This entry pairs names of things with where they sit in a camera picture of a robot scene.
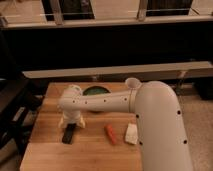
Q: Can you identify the white sponge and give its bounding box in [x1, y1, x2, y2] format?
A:
[125, 123, 138, 145]

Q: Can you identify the dark side shelf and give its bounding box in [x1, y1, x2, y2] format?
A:
[0, 78, 42, 155]

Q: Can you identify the wooden cutting board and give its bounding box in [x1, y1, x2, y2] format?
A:
[20, 83, 142, 171]

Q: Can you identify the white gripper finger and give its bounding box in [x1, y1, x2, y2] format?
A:
[77, 118, 86, 128]
[58, 118, 67, 129]

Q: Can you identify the black eraser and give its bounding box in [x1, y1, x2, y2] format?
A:
[62, 124, 76, 144]

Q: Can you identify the green bowl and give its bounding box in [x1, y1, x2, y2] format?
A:
[83, 86, 109, 96]

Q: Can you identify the orange carrot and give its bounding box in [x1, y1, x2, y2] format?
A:
[104, 124, 117, 145]

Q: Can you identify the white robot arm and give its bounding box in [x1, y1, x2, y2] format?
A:
[59, 78, 193, 171]

